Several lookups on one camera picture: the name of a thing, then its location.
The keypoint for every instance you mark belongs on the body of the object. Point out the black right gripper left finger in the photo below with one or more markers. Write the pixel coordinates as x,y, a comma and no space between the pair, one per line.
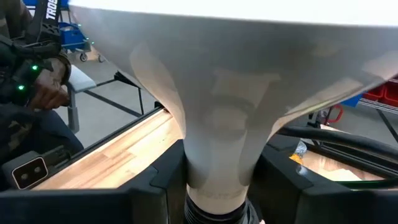
93,207

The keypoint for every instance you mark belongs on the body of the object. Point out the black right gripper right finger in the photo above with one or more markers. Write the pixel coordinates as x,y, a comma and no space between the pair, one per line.
326,207

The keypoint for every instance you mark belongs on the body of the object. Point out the blue speckled round container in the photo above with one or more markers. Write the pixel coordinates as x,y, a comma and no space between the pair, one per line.
301,148

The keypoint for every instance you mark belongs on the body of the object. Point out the person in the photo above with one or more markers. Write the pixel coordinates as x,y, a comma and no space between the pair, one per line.
40,133

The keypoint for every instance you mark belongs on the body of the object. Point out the person's hand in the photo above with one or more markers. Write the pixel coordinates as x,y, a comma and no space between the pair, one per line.
49,90

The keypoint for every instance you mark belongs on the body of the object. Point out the red bin shelf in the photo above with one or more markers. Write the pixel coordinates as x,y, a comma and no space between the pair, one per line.
382,93

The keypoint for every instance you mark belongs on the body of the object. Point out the blue bin cart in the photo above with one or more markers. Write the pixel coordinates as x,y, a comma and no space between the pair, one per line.
73,37

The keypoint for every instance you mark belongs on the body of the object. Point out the black depth camera box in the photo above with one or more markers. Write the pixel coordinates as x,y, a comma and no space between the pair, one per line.
28,172

